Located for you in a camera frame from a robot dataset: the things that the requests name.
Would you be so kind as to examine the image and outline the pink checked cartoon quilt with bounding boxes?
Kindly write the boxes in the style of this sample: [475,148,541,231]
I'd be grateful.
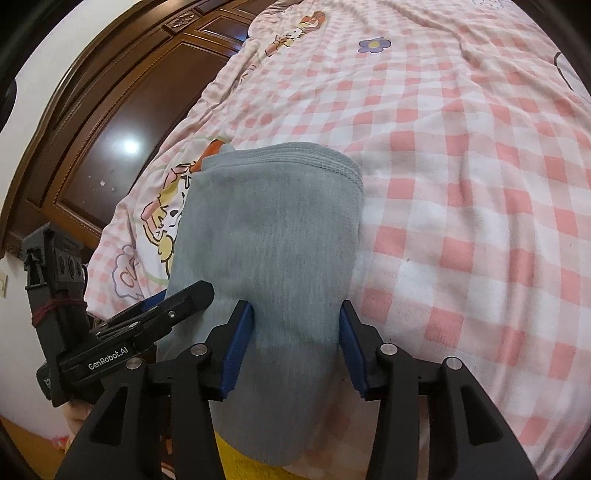
[85,1,590,479]

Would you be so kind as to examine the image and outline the grey pants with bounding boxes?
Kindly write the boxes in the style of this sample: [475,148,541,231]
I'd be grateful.
[157,142,363,466]

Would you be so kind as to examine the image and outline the dark wooden wardrobe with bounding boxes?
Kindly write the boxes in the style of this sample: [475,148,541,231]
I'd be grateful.
[1,1,266,256]

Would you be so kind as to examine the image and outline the person's left hand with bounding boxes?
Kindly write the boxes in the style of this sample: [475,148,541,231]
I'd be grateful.
[61,400,93,436]

